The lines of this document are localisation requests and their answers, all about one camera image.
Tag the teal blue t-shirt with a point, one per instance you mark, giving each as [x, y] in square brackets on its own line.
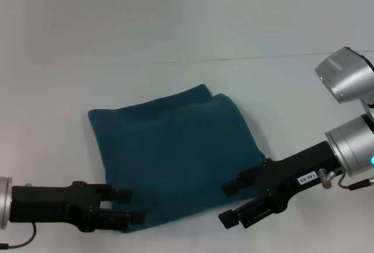
[175, 148]

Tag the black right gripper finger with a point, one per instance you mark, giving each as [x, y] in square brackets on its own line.
[245, 213]
[239, 183]

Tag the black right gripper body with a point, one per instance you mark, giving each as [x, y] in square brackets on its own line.
[298, 174]

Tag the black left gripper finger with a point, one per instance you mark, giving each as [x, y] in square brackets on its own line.
[125, 219]
[117, 194]

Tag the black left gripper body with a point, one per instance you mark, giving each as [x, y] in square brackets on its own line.
[55, 203]

